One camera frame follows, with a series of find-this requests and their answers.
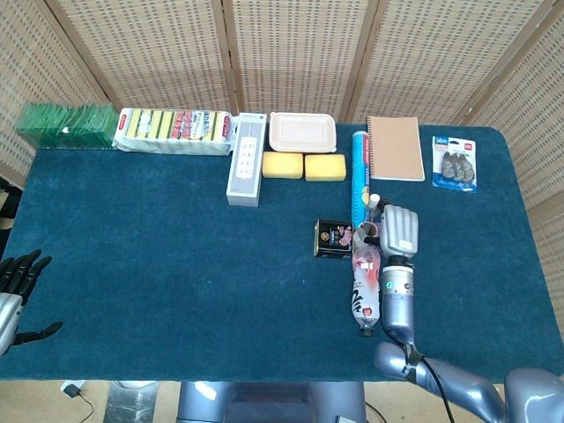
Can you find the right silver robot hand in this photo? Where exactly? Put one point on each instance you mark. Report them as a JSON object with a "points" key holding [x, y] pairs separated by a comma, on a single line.
{"points": [[398, 233]]}

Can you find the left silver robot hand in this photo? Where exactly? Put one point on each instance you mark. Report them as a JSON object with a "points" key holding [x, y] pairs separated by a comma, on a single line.
{"points": [[15, 277]]}

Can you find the clear glass tube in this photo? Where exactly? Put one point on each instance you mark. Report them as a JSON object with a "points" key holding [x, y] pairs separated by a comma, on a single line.
{"points": [[374, 200]]}

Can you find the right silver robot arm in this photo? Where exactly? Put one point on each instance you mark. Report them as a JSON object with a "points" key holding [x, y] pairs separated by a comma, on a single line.
{"points": [[396, 299]]}

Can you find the white cardboard tube roll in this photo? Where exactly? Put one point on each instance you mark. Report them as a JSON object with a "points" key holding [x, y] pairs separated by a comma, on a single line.
{"points": [[358, 239]]}

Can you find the black luncheon meat tin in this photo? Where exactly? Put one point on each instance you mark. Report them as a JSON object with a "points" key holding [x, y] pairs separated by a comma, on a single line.
{"points": [[330, 238]]}

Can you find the blue cling film roll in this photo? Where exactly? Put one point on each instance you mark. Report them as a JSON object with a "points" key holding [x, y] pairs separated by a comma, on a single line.
{"points": [[359, 176]]}

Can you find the black metal stand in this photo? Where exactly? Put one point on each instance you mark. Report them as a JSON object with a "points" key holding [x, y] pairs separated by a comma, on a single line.
{"points": [[6, 207]]}

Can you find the pink white plastic drink bottle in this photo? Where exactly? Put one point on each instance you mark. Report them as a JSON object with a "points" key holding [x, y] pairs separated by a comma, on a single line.
{"points": [[365, 299]]}

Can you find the tan spiral notebook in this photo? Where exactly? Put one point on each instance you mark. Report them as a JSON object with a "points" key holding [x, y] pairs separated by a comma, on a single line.
{"points": [[396, 147]]}

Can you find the blue correction tape blister pack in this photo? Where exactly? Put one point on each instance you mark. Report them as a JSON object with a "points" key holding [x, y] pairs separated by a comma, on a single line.
{"points": [[454, 163]]}

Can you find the yellow sponge green base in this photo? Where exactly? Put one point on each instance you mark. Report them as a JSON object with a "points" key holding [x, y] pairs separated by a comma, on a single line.
{"points": [[282, 165], [325, 167]]}

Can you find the beige lidded food container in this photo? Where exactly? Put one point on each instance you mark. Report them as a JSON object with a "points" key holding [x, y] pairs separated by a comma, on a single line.
{"points": [[302, 132]]}

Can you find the green scouring pad pack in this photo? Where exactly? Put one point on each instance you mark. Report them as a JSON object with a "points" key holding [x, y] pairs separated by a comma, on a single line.
{"points": [[66, 125]]}

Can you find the blue velvet tablecloth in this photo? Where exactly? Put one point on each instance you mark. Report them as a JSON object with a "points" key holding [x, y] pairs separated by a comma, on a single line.
{"points": [[176, 264]]}

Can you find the white power strip box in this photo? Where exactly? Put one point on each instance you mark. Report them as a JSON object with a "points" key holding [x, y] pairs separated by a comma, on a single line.
{"points": [[246, 163]]}

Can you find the woven bamboo folding screen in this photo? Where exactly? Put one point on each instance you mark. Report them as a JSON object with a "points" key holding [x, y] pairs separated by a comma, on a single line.
{"points": [[299, 53]]}

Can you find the wrapped yellow sponge multipack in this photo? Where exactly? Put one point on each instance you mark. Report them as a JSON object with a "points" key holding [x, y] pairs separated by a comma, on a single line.
{"points": [[172, 132]]}

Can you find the silver robot torso base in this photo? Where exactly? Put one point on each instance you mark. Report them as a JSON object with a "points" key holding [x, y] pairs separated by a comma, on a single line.
{"points": [[264, 401]]}

